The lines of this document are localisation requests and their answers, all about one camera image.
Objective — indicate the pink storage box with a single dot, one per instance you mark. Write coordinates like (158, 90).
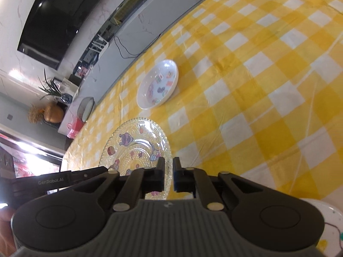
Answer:
(75, 128)

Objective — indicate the small white patterned plate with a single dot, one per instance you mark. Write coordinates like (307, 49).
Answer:
(158, 84)

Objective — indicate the clear glass cartoon plate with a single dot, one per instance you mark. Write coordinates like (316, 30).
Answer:
(128, 150)

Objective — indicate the green plant in glass vase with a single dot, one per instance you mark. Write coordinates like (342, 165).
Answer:
(52, 88)

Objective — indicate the black wall television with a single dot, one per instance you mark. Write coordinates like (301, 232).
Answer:
(61, 16)

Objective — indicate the wall switch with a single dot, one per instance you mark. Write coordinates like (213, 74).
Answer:
(9, 116)

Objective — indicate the white router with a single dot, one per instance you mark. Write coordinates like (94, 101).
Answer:
(99, 42)

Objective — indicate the person's left hand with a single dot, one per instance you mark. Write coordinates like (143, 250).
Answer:
(5, 230)

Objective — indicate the yellow checked tablecloth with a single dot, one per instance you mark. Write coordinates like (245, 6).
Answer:
(241, 85)

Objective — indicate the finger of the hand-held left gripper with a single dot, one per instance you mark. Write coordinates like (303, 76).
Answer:
(85, 175)

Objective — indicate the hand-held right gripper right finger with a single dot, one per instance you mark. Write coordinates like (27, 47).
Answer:
(180, 175)

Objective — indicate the grey round stool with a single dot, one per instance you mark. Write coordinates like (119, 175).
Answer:
(87, 108)

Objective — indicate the white marble tv console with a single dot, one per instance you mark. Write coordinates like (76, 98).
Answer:
(139, 24)

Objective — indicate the large white fruit-print plate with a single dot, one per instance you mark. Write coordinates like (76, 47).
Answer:
(333, 235)

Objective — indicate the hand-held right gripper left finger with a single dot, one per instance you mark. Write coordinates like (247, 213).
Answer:
(160, 174)

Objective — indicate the dried yellow flowers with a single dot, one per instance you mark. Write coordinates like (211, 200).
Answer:
(34, 115)

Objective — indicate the dark framed glass door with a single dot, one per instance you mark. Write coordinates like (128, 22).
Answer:
(32, 152)

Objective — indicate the pink photo card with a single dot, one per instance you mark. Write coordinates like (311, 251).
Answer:
(83, 71)

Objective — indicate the orange round vase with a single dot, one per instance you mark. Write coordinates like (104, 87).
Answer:
(55, 113)

